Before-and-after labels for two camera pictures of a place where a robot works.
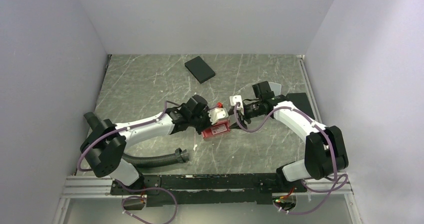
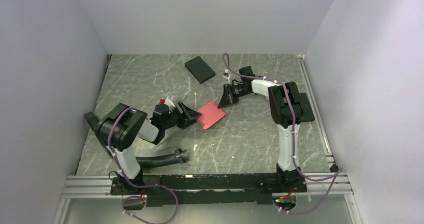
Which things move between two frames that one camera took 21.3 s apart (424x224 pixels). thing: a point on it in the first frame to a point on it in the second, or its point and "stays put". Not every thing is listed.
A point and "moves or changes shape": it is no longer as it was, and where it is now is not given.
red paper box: x=218 y=128 moves or changes shape
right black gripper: x=242 y=123 to x=228 y=97
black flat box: x=199 y=69 stays put
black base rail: x=215 y=189 stays put
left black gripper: x=208 y=124 to x=183 y=124
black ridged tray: x=301 y=101 stays put
